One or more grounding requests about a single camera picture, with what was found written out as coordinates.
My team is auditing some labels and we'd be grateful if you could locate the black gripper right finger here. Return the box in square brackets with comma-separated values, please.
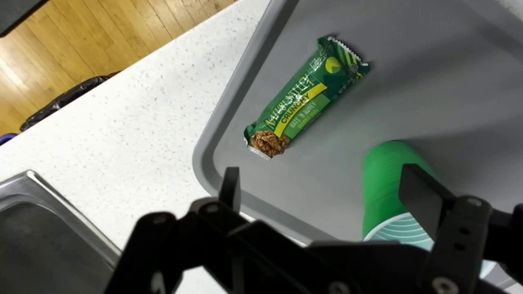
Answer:
[397, 161, 523, 294]

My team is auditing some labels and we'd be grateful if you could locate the grey plastic tray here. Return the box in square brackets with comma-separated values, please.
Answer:
[191, 0, 523, 294]

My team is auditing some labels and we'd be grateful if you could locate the green plastic cup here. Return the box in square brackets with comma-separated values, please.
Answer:
[359, 138, 498, 275]

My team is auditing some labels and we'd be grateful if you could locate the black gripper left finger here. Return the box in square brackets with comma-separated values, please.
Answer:
[103, 164, 356, 294]

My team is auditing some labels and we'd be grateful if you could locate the stainless steel sink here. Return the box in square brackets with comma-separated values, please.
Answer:
[0, 167, 124, 294]

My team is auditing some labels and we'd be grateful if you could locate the green granola bar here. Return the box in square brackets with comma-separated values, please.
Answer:
[242, 32, 374, 159]

